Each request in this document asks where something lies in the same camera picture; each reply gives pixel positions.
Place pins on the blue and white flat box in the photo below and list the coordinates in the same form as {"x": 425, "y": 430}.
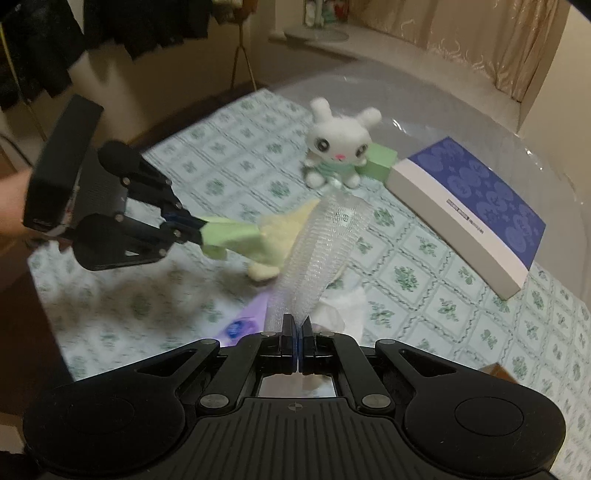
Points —
{"x": 485, "y": 198}

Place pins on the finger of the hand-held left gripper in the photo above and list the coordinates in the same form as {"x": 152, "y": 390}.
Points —
{"x": 159, "y": 194}
{"x": 157, "y": 233}

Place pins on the purple tissue pack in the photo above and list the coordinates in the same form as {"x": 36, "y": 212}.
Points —
{"x": 251, "y": 321}

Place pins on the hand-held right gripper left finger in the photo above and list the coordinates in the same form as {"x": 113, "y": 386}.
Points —
{"x": 289, "y": 339}

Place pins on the light green cloth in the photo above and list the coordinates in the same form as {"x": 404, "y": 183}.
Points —
{"x": 226, "y": 236}

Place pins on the dark hanging clothes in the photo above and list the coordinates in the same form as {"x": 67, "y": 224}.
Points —
{"x": 115, "y": 27}

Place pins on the beige curtain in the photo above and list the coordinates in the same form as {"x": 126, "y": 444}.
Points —
{"x": 461, "y": 37}

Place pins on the white rabbit plush toy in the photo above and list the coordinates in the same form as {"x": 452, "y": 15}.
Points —
{"x": 339, "y": 134}

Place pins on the bookshelf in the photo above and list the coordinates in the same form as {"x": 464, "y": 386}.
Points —
{"x": 325, "y": 11}

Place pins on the metal clothes rack leg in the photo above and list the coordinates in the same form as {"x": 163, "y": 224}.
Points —
{"x": 242, "y": 55}

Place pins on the person's left forearm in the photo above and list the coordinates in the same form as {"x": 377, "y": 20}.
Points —
{"x": 14, "y": 207}

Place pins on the green cardboard box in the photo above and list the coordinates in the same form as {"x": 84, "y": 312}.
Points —
{"x": 381, "y": 161}

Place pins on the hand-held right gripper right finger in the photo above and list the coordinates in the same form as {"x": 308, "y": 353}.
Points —
{"x": 305, "y": 341}

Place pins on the yellow fleece cloth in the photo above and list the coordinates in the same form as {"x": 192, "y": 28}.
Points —
{"x": 279, "y": 226}

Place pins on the brown cardboard box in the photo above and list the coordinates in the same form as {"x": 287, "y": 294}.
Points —
{"x": 501, "y": 373}

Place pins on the clear plastic bag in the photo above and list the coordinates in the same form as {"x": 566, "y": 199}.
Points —
{"x": 318, "y": 249}

